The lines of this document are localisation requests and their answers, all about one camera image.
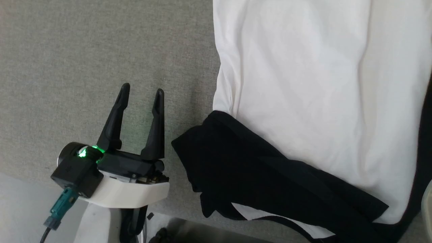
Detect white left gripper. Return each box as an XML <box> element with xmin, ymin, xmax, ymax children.
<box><xmin>57</xmin><ymin>83</ymin><xmax>170</xmax><ymax>209</ymax></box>

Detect white and black shirt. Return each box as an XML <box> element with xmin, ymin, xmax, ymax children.
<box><xmin>171</xmin><ymin>0</ymin><xmax>432</xmax><ymax>243</ymax></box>

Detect grey fabric sofa seat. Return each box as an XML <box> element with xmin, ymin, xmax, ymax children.
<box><xmin>0</xmin><ymin>0</ymin><xmax>432</xmax><ymax>243</ymax></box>

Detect left black cable teal plug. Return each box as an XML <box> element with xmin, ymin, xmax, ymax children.
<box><xmin>39</xmin><ymin>187</ymin><xmax>79</xmax><ymax>243</ymax></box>

